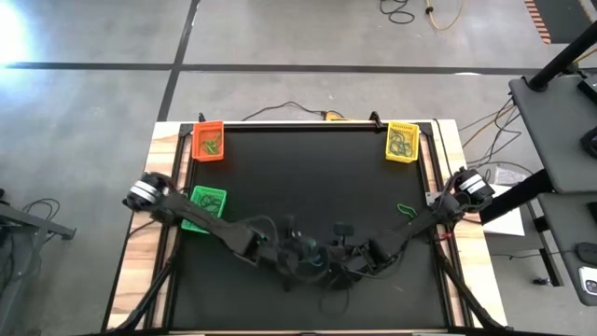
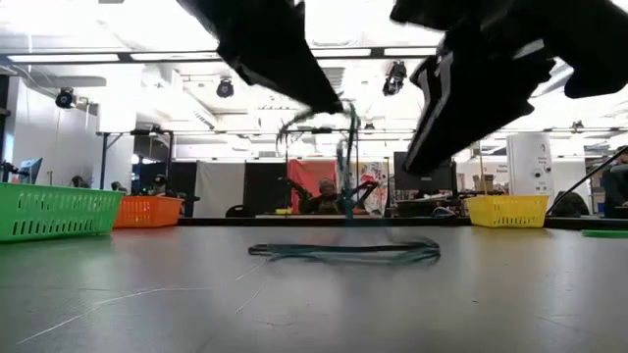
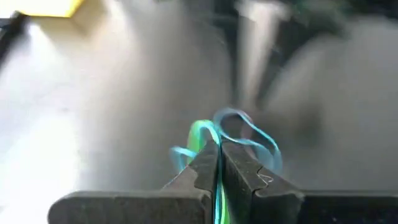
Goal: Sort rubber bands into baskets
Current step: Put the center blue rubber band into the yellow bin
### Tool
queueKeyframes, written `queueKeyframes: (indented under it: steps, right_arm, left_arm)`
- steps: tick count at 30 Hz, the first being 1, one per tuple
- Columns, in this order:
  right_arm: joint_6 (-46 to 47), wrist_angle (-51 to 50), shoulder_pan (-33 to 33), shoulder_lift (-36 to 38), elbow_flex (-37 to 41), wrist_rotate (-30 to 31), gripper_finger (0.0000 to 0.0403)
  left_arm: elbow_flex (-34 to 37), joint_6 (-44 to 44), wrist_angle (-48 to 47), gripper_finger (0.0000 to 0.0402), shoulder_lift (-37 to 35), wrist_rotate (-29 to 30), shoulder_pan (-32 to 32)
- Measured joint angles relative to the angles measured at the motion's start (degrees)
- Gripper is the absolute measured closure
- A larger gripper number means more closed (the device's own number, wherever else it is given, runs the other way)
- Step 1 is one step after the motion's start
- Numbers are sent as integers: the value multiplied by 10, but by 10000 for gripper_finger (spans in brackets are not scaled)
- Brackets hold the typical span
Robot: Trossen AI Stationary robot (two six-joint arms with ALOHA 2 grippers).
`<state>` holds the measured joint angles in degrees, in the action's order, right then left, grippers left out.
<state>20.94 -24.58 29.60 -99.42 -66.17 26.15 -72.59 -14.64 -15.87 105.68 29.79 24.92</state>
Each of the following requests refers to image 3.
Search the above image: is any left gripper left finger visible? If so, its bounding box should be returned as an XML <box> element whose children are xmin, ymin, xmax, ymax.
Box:
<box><xmin>47</xmin><ymin>139</ymin><xmax>221</xmax><ymax>224</ymax></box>

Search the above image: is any teal rubber band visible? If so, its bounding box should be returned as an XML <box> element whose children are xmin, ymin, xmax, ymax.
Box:
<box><xmin>169</xmin><ymin>107</ymin><xmax>284</xmax><ymax>224</ymax></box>

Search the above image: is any yellow plastic basket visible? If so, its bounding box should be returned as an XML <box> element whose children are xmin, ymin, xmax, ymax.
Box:
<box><xmin>17</xmin><ymin>0</ymin><xmax>85</xmax><ymax>19</ymax></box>

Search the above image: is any green rubber band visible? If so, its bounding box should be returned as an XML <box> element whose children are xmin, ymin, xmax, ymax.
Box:
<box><xmin>185</xmin><ymin>119</ymin><xmax>231</xmax><ymax>224</ymax></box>

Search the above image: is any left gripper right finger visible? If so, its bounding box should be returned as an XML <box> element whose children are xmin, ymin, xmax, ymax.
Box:
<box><xmin>221</xmin><ymin>141</ymin><xmax>398</xmax><ymax>224</ymax></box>

